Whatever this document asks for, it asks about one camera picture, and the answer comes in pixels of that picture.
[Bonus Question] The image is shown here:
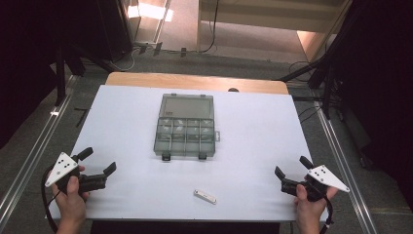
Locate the black metal stand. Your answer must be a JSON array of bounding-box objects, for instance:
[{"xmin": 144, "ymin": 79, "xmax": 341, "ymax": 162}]
[{"xmin": 53, "ymin": 45, "xmax": 68, "ymax": 107}]

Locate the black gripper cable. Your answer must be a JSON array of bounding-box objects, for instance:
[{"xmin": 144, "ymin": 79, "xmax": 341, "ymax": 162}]
[
  {"xmin": 40, "ymin": 165, "xmax": 63, "ymax": 234},
  {"xmin": 319, "ymin": 194, "xmax": 336, "ymax": 234}
]

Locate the grey transparent compartment box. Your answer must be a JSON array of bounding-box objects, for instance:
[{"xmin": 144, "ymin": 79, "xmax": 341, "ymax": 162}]
[{"xmin": 153, "ymin": 93, "xmax": 222, "ymax": 163}]

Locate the slanted metal pole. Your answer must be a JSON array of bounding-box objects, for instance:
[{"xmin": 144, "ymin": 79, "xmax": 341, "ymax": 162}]
[{"xmin": 152, "ymin": 0, "xmax": 173, "ymax": 45}]

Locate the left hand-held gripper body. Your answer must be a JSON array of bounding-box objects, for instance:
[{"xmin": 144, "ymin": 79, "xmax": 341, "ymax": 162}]
[{"xmin": 44, "ymin": 151, "xmax": 108, "ymax": 196}]

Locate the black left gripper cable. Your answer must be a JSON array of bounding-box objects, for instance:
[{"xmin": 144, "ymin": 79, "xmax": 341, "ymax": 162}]
[{"xmin": 40, "ymin": 165, "xmax": 63, "ymax": 234}]

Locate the white table board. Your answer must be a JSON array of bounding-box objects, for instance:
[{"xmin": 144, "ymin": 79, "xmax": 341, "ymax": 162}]
[{"xmin": 48, "ymin": 84, "xmax": 329, "ymax": 223}]

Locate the aluminium floor rail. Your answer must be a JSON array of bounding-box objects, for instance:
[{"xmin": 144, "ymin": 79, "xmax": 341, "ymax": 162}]
[
  {"xmin": 0, "ymin": 75, "xmax": 80, "ymax": 226},
  {"xmin": 313, "ymin": 97, "xmax": 380, "ymax": 234}
]

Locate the black hanging cable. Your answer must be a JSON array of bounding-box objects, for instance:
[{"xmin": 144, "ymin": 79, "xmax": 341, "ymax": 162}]
[{"xmin": 197, "ymin": 0, "xmax": 221, "ymax": 55}]

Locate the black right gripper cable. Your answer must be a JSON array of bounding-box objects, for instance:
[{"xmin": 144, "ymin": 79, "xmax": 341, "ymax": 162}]
[{"xmin": 319, "ymin": 194, "xmax": 336, "ymax": 234}]

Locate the white floor cable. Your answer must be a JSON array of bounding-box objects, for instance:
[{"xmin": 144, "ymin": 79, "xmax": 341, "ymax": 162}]
[{"xmin": 108, "ymin": 48, "xmax": 140, "ymax": 73}]

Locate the small white flat bar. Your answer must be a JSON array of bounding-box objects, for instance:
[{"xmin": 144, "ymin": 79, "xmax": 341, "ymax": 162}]
[{"xmin": 193, "ymin": 189, "xmax": 218, "ymax": 206}]

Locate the person's left hand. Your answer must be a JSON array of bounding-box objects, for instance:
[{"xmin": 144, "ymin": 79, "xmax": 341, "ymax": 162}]
[{"xmin": 48, "ymin": 175, "xmax": 91, "ymax": 224}]

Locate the wooden table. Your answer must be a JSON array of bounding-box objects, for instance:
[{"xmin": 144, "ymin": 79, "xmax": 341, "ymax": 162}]
[{"xmin": 104, "ymin": 71, "xmax": 290, "ymax": 96}]

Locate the black floor cable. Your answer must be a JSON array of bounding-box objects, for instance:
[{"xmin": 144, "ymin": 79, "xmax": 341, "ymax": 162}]
[
  {"xmin": 287, "ymin": 59, "xmax": 321, "ymax": 78},
  {"xmin": 296, "ymin": 104, "xmax": 323, "ymax": 125}
]

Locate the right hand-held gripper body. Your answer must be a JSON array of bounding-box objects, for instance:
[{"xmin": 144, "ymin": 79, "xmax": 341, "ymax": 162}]
[{"xmin": 280, "ymin": 164, "xmax": 352, "ymax": 203}]

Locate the person's right hand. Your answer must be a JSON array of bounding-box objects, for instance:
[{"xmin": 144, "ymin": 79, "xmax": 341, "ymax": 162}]
[{"xmin": 293, "ymin": 183, "xmax": 339, "ymax": 225}]

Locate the black curtain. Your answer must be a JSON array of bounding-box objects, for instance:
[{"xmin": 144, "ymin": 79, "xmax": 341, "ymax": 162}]
[
  {"xmin": 324, "ymin": 0, "xmax": 413, "ymax": 211},
  {"xmin": 0, "ymin": 0, "xmax": 133, "ymax": 149}
]

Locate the black tripod stand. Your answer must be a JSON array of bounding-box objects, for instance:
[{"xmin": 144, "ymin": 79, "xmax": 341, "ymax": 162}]
[{"xmin": 276, "ymin": 19, "xmax": 346, "ymax": 121}]

